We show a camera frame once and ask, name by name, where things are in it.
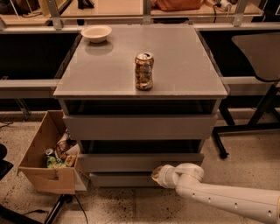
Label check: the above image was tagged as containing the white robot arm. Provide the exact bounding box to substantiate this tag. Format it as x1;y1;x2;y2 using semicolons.
151;163;280;224

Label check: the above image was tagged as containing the white bowl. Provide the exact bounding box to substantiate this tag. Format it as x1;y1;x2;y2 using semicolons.
81;25;112;43

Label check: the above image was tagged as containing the yellow snack packet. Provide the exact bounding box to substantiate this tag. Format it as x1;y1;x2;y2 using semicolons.
65;155;76;167

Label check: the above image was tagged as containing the green snack bag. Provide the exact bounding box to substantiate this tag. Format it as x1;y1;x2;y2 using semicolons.
46;156;67;169

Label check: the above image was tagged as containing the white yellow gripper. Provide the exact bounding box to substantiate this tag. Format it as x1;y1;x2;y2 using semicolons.
151;164;179;189

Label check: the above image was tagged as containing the crumpled soda can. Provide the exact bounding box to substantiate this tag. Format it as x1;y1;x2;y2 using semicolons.
135;52;154;90

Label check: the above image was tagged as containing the grey drawer cabinet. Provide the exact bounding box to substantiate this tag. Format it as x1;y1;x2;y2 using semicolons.
52;24;228;188

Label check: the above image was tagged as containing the grey bottom drawer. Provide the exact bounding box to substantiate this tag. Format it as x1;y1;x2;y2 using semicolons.
89;172;158;187

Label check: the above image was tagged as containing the grey drawer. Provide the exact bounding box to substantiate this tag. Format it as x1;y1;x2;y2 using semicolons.
63;115;217;140
89;172;158;187
78;153;204;172

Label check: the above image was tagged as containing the grey chair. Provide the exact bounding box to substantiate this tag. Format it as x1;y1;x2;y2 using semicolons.
213;32;280;158

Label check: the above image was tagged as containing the grey top drawer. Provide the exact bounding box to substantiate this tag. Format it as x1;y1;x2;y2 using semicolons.
63;115;217;140

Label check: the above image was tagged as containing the brown leather bag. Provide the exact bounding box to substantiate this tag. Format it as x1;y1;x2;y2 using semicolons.
150;0;202;11

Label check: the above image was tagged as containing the can in cardboard box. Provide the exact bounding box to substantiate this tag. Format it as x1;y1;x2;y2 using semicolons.
45;148;54;156

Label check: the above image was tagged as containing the cardboard box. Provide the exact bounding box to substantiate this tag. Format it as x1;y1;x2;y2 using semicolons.
17;110;89;194

